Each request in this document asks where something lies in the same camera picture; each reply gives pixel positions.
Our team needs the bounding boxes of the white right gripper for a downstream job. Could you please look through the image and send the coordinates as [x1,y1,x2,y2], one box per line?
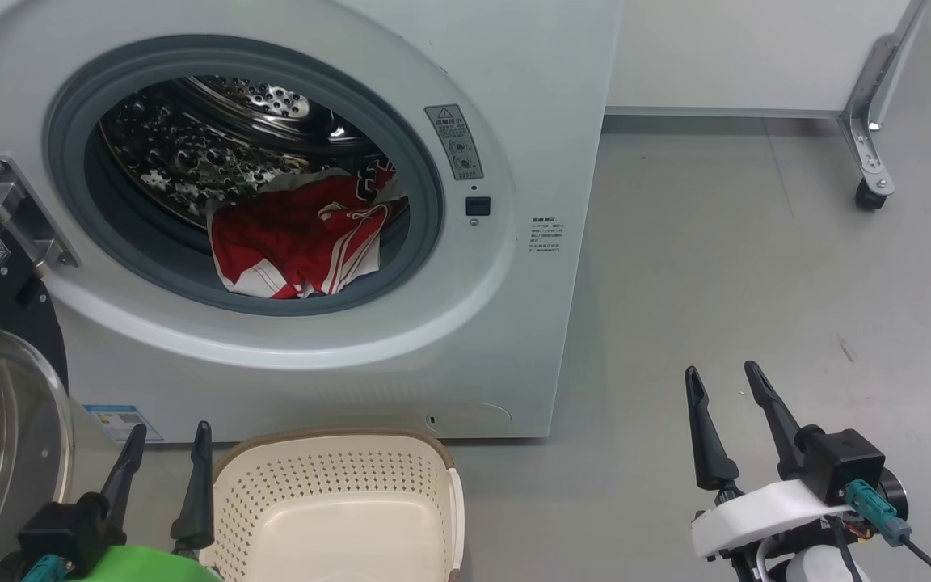
[685,361,861,582]

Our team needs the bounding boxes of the teal right camera connector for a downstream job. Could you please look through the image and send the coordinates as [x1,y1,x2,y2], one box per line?
[844,479,912,547]

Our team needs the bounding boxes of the red and white jersey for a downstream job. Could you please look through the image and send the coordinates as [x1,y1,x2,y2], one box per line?
[207,162,410,300]

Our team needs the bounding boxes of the blue energy label sticker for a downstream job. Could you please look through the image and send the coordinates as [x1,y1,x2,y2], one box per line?
[83,404,163,443]

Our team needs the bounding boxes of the white front-load washing machine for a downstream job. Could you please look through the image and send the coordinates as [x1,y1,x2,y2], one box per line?
[0,0,624,444]

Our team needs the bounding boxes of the metal door hinge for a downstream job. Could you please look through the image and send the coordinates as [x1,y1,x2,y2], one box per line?
[0,156,80,278]

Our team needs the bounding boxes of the white partition panel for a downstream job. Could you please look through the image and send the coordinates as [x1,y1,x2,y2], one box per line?
[607,0,915,120]

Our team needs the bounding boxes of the grey metal caster leg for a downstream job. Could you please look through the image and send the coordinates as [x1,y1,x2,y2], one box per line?
[837,0,931,211]

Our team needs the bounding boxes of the cream perforated laundry basket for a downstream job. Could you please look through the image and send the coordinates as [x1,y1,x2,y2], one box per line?
[199,428,466,582]

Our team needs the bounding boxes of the teal left camera connector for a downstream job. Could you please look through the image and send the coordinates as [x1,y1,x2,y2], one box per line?
[21,554,67,582]

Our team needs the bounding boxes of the grey warning sticker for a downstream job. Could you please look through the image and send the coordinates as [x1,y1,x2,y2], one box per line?
[424,103,484,181]

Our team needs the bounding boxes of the teal camera connector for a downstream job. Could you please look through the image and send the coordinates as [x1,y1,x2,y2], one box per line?
[844,479,912,547]
[21,554,67,582]

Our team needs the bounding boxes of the black round glass washer door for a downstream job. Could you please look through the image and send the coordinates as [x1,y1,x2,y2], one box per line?
[0,182,76,582]

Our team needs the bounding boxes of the small black text label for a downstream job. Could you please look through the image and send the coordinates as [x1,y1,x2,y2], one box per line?
[532,215,565,254]

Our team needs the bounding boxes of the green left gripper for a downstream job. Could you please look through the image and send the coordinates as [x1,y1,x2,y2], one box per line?
[70,420,220,582]

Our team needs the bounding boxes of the perforated steel washer drum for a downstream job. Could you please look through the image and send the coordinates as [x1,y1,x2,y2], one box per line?
[98,75,402,243]

